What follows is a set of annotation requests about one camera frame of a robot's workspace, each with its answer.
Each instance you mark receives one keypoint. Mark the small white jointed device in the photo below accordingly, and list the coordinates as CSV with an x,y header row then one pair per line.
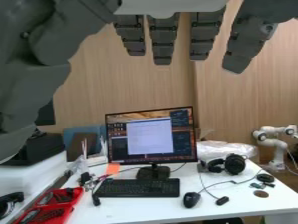
x,y
274,140

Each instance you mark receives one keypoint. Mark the black mouse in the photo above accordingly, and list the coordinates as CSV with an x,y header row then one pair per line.
x,y
191,200

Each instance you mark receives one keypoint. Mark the black keyboard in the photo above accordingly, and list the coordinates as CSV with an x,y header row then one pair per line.
x,y
137,187

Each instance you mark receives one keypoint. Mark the computer screen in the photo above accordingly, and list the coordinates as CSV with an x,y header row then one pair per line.
x,y
150,136

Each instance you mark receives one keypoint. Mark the white desk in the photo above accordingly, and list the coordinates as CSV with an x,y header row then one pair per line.
x,y
177,206

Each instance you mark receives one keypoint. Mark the red tray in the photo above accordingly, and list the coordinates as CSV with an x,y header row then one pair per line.
x,y
60,196
41,215

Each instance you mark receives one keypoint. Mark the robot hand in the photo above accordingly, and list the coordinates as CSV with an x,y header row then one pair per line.
x,y
30,66

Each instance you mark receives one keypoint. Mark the black headphones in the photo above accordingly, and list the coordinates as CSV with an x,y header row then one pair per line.
x,y
9,204
230,164

